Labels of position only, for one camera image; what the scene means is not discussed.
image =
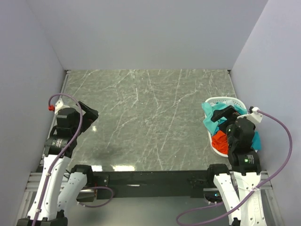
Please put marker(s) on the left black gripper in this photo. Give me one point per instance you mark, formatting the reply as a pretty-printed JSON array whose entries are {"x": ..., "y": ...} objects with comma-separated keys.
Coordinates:
[{"x": 90, "y": 114}]

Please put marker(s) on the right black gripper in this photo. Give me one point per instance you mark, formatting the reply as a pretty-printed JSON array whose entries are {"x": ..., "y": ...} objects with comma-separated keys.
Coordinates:
[{"x": 227, "y": 112}]

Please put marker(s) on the turquoise t-shirt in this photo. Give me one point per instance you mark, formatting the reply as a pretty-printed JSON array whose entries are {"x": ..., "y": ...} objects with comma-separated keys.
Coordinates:
[{"x": 208, "y": 110}]

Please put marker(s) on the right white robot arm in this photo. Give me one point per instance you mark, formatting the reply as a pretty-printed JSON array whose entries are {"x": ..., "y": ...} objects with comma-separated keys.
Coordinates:
[{"x": 238, "y": 186}]

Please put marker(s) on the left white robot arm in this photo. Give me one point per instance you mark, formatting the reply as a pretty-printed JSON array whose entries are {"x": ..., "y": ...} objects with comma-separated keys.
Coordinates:
[{"x": 54, "y": 201}]

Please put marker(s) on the white plastic laundry basket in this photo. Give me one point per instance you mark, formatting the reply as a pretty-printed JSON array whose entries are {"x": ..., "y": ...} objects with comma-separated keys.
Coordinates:
[{"x": 236, "y": 103}]

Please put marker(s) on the orange t-shirt in basket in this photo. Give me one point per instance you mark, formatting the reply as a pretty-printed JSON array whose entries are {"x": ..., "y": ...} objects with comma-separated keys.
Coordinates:
[{"x": 220, "y": 143}]

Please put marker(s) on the black base bar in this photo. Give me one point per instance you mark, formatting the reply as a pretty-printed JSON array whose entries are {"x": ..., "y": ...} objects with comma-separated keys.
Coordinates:
[{"x": 142, "y": 184}]

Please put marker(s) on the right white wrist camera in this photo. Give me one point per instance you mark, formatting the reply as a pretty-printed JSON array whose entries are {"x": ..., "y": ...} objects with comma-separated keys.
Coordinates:
[{"x": 254, "y": 116}]

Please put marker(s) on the aluminium frame rail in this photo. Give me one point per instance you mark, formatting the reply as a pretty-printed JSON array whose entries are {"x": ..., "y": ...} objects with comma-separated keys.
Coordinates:
[{"x": 27, "y": 196}]

